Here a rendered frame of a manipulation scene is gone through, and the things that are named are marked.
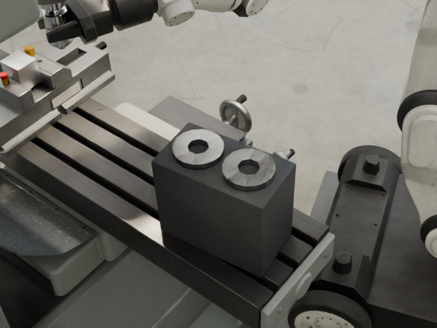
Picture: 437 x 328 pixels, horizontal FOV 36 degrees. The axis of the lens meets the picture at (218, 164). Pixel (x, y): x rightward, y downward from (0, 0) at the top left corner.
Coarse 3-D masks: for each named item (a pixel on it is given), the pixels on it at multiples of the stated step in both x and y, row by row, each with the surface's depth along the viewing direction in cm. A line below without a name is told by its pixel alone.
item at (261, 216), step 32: (192, 128) 119; (160, 160) 114; (192, 160) 112; (224, 160) 112; (256, 160) 111; (160, 192) 118; (192, 192) 113; (224, 192) 108; (256, 192) 108; (288, 192) 114; (160, 224) 126; (192, 224) 119; (224, 224) 114; (256, 224) 109; (288, 224) 121; (224, 256) 120; (256, 256) 115
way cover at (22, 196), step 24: (0, 168) 151; (0, 192) 144; (24, 192) 145; (0, 216) 135; (24, 216) 138; (48, 216) 139; (72, 216) 140; (0, 240) 123; (24, 240) 128; (48, 240) 133; (72, 240) 134
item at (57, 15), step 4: (60, 8) 123; (64, 8) 123; (44, 12) 122; (48, 12) 122; (56, 12) 122; (60, 12) 122; (64, 12) 122; (44, 16) 122; (48, 16) 121; (52, 16) 121; (56, 16) 121; (60, 16) 122; (64, 16) 122; (48, 20) 122; (52, 20) 122; (56, 20) 122
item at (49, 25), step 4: (68, 16) 124; (44, 20) 122; (60, 20) 122; (64, 20) 123; (68, 20) 124; (44, 24) 123; (48, 24) 122; (52, 24) 122; (56, 24) 122; (60, 24) 123; (64, 24) 123; (48, 28) 123; (52, 28) 123; (64, 40) 125; (68, 40) 126; (72, 40) 127; (52, 44) 126; (56, 44) 125; (60, 44) 125; (64, 44) 126; (68, 44) 126
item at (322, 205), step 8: (328, 176) 211; (336, 176) 210; (328, 184) 208; (336, 184) 208; (320, 192) 206; (328, 192) 206; (320, 200) 203; (328, 200) 203; (312, 208) 201; (320, 208) 201; (328, 208) 201; (312, 216) 199; (320, 216) 199; (288, 312) 176; (280, 320) 174
